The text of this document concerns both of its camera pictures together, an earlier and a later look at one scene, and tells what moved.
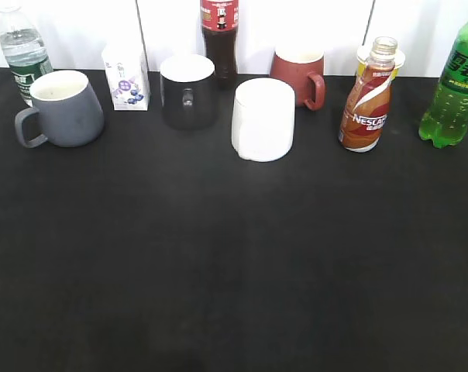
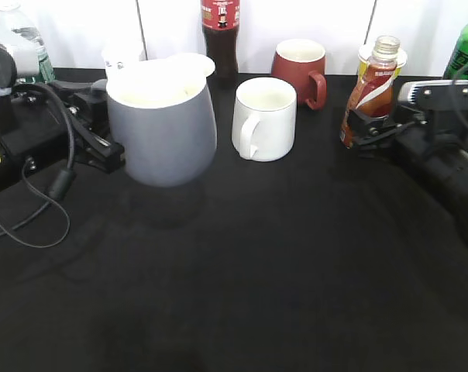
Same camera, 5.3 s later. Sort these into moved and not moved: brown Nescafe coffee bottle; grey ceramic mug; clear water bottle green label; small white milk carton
Moved: grey ceramic mug
Not moved: clear water bottle green label; brown Nescafe coffee bottle; small white milk carton
